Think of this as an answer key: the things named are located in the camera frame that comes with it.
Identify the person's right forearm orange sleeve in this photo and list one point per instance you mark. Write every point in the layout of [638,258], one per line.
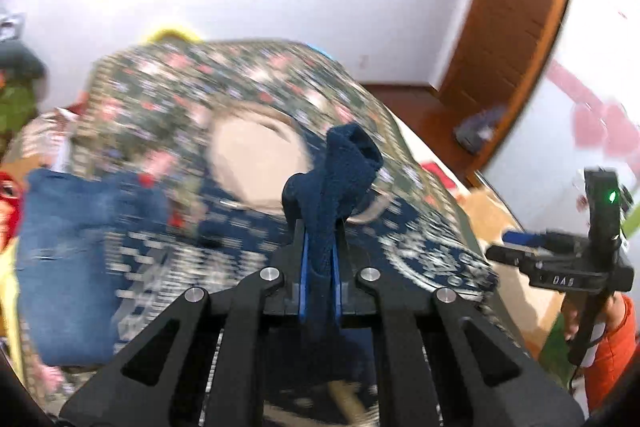
[615,357]

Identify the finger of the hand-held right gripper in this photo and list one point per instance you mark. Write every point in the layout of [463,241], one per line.
[522,237]
[510,255]

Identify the grey cloth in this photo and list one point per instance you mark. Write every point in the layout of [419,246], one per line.
[480,129]

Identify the dark grey cushion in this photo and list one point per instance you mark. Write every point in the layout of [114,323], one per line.
[22,59]

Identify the yellow sheet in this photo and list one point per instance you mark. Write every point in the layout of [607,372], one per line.
[7,307]

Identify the pink wardrobe stickers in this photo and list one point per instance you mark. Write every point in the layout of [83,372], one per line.
[600,122]

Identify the wooden door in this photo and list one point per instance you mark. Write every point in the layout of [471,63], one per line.
[505,7]

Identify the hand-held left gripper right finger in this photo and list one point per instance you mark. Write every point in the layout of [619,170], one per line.
[336,287]

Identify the yellow hoop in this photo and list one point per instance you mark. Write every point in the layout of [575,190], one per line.
[172,32]

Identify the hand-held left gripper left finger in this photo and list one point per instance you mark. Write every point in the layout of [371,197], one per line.
[301,279]

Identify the navy patterned garment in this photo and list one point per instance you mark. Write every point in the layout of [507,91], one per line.
[75,257]

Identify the floral blanket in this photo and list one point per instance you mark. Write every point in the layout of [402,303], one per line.
[200,72]

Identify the person's right hand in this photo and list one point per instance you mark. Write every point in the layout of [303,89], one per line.
[570,322]

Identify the red plush toy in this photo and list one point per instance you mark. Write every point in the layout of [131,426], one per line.
[10,207]

